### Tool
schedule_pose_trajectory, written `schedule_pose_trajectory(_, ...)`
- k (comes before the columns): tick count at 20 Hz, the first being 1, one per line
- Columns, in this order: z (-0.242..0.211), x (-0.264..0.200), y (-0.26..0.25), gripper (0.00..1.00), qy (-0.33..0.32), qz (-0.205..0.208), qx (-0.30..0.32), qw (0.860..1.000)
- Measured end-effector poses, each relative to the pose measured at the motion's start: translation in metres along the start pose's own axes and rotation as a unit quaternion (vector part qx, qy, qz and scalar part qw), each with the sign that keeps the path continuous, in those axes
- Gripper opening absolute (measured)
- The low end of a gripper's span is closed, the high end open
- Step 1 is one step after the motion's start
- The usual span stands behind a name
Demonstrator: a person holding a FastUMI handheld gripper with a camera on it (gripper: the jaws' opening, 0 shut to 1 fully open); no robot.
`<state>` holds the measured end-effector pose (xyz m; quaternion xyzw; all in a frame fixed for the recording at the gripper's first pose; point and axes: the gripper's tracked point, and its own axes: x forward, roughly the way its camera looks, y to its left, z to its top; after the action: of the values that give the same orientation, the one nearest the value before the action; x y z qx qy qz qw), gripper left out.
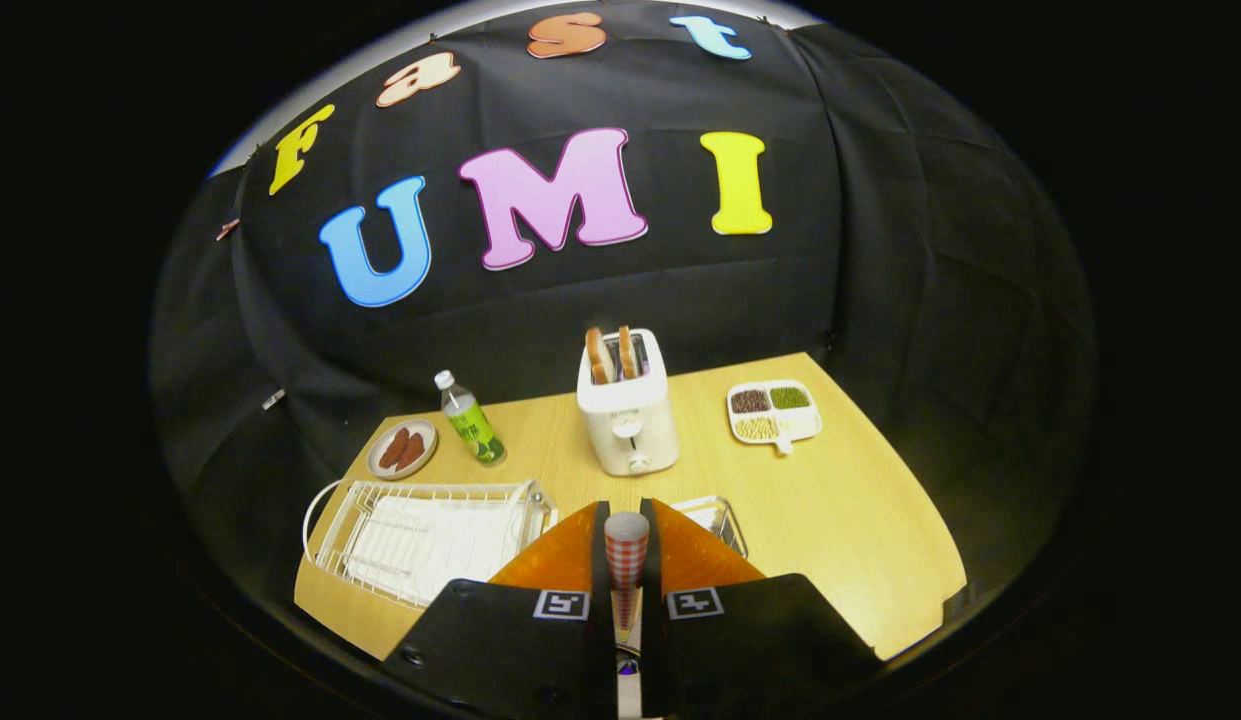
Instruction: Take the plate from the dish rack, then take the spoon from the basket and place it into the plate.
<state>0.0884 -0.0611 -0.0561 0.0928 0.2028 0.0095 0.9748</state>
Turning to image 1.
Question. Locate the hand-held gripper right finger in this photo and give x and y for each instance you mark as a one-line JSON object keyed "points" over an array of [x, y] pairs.
{"points": [[740, 650]]}

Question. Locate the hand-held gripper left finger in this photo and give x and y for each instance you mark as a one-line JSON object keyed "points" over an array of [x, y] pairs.
{"points": [[500, 650]]}

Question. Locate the brown sausage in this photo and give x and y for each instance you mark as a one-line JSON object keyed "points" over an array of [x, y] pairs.
{"points": [[412, 452], [394, 449]]}

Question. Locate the green label plastic bottle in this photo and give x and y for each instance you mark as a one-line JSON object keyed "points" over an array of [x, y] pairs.
{"points": [[472, 425]]}

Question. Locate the small beige saucer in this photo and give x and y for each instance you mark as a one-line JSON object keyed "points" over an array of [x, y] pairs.
{"points": [[425, 432]]}

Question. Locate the white divided bean tray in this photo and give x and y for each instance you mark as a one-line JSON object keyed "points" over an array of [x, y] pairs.
{"points": [[800, 422]]}

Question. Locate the white toaster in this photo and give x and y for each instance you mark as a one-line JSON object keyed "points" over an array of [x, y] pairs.
{"points": [[630, 425]]}

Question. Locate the toast slice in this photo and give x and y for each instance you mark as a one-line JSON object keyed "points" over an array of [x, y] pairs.
{"points": [[599, 355], [627, 352]]}

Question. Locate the white cloth clip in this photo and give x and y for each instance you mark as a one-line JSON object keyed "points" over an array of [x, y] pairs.
{"points": [[273, 399]]}

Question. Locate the black backdrop cloth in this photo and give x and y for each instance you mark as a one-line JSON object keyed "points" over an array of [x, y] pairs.
{"points": [[880, 200]]}

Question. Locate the red cloth clip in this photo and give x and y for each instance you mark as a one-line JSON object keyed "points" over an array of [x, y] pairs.
{"points": [[227, 229]]}

